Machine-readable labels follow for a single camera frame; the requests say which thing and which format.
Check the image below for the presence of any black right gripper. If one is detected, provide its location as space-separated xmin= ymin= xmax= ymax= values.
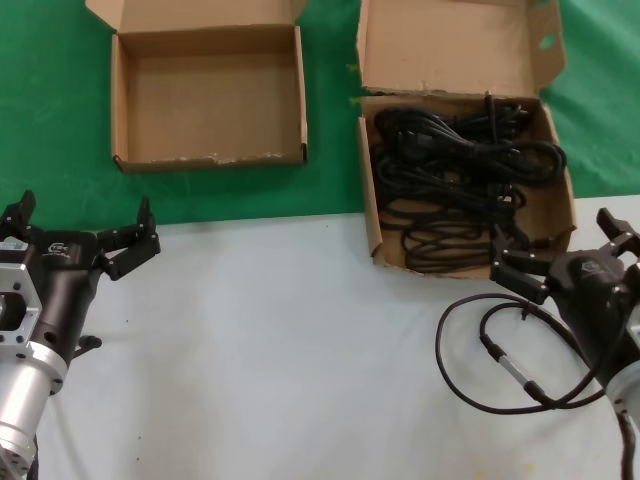
xmin=489 ymin=207 xmax=640 ymax=385

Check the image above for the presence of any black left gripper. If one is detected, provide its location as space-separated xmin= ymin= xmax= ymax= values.
xmin=0 ymin=189 xmax=162 ymax=370

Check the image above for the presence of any small shallow cardboard box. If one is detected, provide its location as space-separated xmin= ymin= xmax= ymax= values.
xmin=84 ymin=0 xmax=311 ymax=175

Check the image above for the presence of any large torn cardboard box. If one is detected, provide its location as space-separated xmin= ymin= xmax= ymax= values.
xmin=355 ymin=0 xmax=579 ymax=281

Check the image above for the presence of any green table cloth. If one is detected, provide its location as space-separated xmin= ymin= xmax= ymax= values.
xmin=0 ymin=0 xmax=640 ymax=237

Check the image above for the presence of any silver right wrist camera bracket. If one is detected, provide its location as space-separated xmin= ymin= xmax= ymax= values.
xmin=623 ymin=294 xmax=640 ymax=352

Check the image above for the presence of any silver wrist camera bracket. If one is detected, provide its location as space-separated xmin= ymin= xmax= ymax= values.
xmin=0 ymin=242 xmax=45 ymax=347
xmin=623 ymin=294 xmax=640 ymax=352

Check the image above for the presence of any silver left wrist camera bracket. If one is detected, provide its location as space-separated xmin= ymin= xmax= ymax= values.
xmin=0 ymin=242 xmax=45 ymax=347

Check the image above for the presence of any black angled cable connector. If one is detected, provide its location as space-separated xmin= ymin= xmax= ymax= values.
xmin=73 ymin=336 xmax=104 ymax=359

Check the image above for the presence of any black robot cable silver connector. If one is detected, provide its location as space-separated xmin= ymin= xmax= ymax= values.
xmin=435 ymin=293 xmax=609 ymax=416

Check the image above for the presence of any black braided cable sleeve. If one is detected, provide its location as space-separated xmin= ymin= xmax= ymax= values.
xmin=617 ymin=409 xmax=640 ymax=480

